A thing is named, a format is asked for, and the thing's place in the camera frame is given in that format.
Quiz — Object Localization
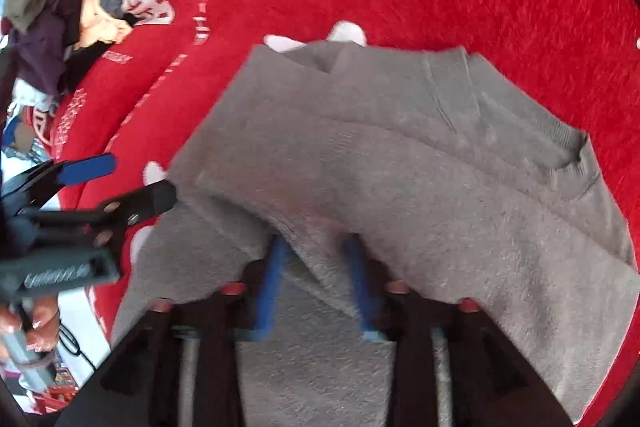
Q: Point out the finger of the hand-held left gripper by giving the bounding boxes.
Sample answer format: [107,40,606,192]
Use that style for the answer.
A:
[0,153,119,208]
[27,179,179,259]

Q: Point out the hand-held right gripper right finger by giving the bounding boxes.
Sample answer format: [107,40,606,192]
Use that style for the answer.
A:
[342,233,576,427]

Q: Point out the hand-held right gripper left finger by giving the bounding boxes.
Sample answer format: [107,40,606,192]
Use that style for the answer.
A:
[55,234,296,427]

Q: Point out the grey sweater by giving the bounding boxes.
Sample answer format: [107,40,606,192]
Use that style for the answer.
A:
[111,41,640,427]

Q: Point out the pile of mixed clothes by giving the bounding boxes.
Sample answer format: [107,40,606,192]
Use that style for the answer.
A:
[7,0,122,108]

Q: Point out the person's left hand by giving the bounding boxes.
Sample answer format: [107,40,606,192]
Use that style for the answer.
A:
[0,296,62,360]

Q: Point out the red white printed cloth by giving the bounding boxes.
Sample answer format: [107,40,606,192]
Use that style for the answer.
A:
[5,104,57,152]

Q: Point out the peach cloth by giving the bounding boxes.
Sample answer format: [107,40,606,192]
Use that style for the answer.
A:
[75,0,136,51]

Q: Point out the grey blue cloth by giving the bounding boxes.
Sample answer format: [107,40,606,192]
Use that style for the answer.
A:
[98,0,127,20]

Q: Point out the black cable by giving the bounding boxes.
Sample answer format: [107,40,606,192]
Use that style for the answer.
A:
[57,326,99,371]

